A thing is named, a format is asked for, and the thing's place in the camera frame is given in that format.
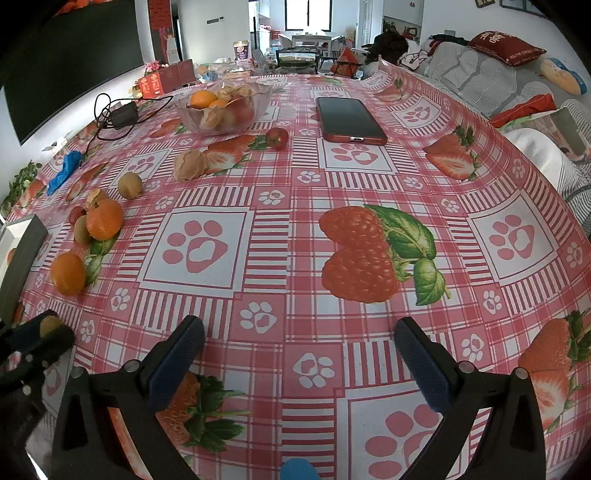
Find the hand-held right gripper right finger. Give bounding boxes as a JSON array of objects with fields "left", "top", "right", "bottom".
[{"left": 394, "top": 316, "right": 548, "bottom": 480}]

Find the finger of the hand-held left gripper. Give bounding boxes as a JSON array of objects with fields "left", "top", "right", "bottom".
[
  {"left": 9, "top": 325, "right": 77, "bottom": 370},
  {"left": 0, "top": 310, "right": 60, "bottom": 344}
]

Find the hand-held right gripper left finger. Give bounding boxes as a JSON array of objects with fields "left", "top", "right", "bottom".
[{"left": 52, "top": 315, "right": 206, "bottom": 480}]

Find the grey and white box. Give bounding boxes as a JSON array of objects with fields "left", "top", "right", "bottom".
[{"left": 0, "top": 215, "right": 48, "bottom": 324}]

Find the clear glass bowl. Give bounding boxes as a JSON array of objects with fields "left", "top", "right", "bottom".
[{"left": 178, "top": 82, "right": 273, "bottom": 136}]

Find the red checked strawberry tablecloth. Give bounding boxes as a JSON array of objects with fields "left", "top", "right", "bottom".
[{"left": 0, "top": 74, "right": 591, "bottom": 480}]

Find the green plant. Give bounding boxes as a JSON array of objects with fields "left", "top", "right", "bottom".
[{"left": 0, "top": 161, "right": 40, "bottom": 217}]

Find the blue cloth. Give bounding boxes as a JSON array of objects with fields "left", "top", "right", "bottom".
[{"left": 46, "top": 150, "right": 83, "bottom": 195}]

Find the walnut on table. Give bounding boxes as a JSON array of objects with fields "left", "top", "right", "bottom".
[{"left": 174, "top": 150, "right": 209, "bottom": 182}]

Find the grey striped blanket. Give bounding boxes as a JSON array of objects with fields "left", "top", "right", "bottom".
[{"left": 554, "top": 99, "right": 591, "bottom": 217}]

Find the white pillow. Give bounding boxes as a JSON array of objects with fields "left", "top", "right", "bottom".
[{"left": 505, "top": 128, "right": 583, "bottom": 195}]

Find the physalis in husk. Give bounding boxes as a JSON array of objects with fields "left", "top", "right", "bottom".
[
  {"left": 193, "top": 110, "right": 221, "bottom": 132},
  {"left": 216, "top": 82, "right": 252, "bottom": 100}
]

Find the red smartphone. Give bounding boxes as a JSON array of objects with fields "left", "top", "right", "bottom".
[{"left": 316, "top": 97, "right": 387, "bottom": 145}]

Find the red apple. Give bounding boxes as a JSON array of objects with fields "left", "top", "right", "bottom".
[{"left": 222, "top": 99, "right": 256, "bottom": 126}]

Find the black television screen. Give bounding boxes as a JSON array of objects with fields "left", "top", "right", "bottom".
[{"left": 0, "top": 0, "right": 145, "bottom": 145}]

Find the small red box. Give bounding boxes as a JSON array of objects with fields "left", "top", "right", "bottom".
[{"left": 137, "top": 74, "right": 164, "bottom": 99}]

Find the printed cushion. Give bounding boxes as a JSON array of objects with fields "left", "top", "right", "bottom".
[{"left": 503, "top": 106, "right": 591, "bottom": 162}]

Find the red cloth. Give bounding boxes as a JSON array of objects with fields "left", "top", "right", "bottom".
[{"left": 488, "top": 93, "right": 557, "bottom": 128}]

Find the dark red box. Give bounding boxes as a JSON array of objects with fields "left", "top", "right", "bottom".
[{"left": 159, "top": 59, "right": 195, "bottom": 90}]

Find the grey sofa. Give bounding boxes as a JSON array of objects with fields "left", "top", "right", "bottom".
[{"left": 360, "top": 32, "right": 591, "bottom": 222}]

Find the white printed cloth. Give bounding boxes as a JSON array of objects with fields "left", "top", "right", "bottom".
[{"left": 398, "top": 39, "right": 437, "bottom": 72}]

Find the red triangular decoration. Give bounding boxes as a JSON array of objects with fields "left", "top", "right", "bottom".
[{"left": 333, "top": 46, "right": 365, "bottom": 79}]

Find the yellow and blue plush toy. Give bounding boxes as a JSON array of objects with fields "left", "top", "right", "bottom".
[{"left": 539, "top": 58, "right": 588, "bottom": 96}]

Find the dark cloth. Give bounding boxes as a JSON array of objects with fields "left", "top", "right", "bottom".
[{"left": 362, "top": 31, "right": 409, "bottom": 65}]

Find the red pillow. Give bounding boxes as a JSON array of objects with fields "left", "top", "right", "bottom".
[{"left": 466, "top": 30, "right": 547, "bottom": 66}]

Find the red brick pattern poster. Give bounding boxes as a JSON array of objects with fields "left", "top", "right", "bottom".
[{"left": 148, "top": 0, "right": 171, "bottom": 63}]

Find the white dining table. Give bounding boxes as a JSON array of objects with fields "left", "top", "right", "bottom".
[{"left": 291, "top": 31, "right": 331, "bottom": 47}]

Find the window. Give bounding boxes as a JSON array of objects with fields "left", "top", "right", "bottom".
[{"left": 284, "top": 0, "right": 332, "bottom": 32}]

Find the black power adapter with cable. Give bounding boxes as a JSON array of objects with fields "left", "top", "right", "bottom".
[{"left": 93, "top": 92, "right": 174, "bottom": 141}]

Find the orange wall decoration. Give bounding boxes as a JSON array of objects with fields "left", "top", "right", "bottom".
[{"left": 51, "top": 0, "right": 116, "bottom": 17}]

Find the black wire basket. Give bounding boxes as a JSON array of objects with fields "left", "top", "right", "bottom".
[{"left": 276, "top": 47, "right": 320, "bottom": 75}]

